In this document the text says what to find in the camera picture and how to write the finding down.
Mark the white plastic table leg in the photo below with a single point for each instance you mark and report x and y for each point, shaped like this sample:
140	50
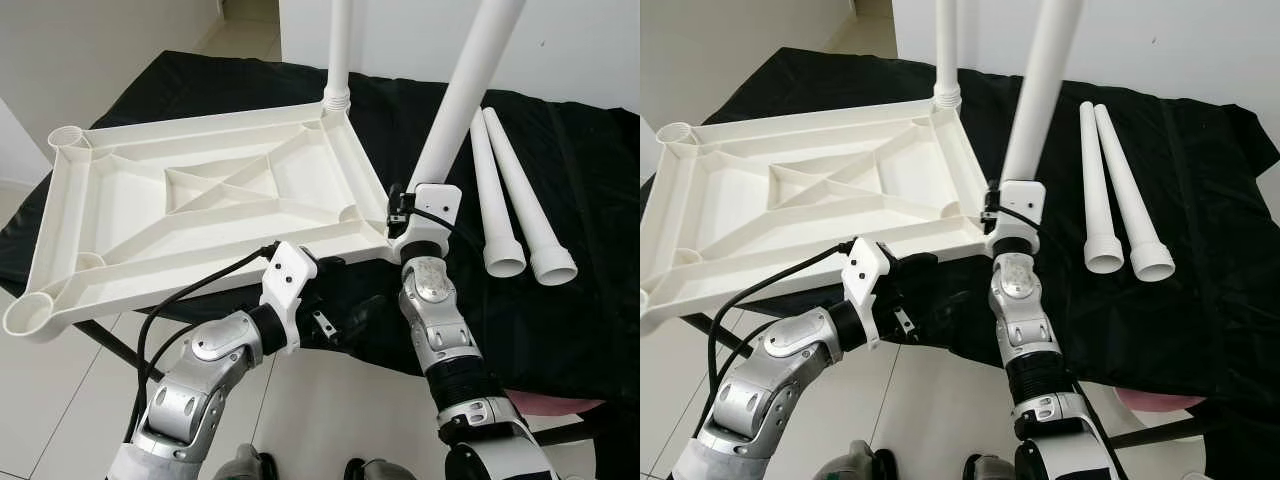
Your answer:
1130	190
1095	185
488	190
947	50
340	50
1045	90
465	90
525	190

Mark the white plastic table top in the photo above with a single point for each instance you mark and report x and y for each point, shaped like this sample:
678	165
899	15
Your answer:
130	200
740	200

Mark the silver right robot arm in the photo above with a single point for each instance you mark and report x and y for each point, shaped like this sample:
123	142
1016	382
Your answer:
440	320
1025	310

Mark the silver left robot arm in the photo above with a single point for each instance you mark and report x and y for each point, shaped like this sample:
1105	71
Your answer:
200	370
770	370

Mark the grey right robot foot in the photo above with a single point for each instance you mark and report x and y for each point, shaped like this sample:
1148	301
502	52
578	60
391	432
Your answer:
385	471
990	470

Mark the black metal table leg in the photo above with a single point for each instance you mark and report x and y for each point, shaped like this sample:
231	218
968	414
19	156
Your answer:
705	330
1165	432
570	430
115	352

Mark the black table cloth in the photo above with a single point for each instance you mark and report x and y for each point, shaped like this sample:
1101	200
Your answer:
1180	330
580	320

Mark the pink plastic object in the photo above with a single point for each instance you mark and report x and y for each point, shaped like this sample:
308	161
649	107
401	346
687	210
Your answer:
1160	401
555	403

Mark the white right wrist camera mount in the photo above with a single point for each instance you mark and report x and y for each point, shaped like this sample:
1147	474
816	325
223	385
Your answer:
1020	198
435	205

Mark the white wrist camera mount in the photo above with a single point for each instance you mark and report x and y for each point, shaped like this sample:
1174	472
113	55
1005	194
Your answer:
865	270
435	205
288	275
1020	198

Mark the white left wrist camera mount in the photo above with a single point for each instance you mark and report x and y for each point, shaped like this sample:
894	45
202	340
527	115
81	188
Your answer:
288	275
865	270

